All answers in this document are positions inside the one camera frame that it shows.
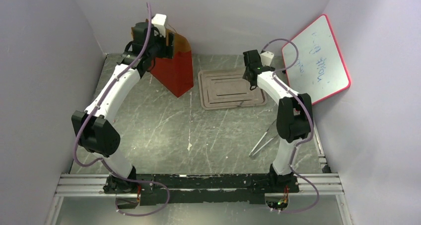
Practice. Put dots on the red framed whiteboard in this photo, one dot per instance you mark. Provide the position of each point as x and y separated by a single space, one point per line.
315 63

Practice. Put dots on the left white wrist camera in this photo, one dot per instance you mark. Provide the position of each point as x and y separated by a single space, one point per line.
160 22

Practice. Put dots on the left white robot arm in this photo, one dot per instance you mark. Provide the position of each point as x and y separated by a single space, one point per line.
93 126

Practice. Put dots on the red brown paper bag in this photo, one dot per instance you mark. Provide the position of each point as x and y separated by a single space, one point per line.
175 74

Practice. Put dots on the metal baking tray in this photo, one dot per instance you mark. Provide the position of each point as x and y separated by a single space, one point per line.
224 89

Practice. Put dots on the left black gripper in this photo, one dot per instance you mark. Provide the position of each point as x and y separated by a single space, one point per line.
168 51

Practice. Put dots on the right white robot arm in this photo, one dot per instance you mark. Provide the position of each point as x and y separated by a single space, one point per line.
294 122

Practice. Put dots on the aluminium rail frame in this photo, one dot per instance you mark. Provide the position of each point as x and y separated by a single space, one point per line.
79 199

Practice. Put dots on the metal tongs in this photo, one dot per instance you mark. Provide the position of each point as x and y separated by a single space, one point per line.
268 136

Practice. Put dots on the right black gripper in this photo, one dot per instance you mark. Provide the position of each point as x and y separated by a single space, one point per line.
250 77

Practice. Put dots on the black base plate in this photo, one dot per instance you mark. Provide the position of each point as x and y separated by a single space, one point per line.
154 189

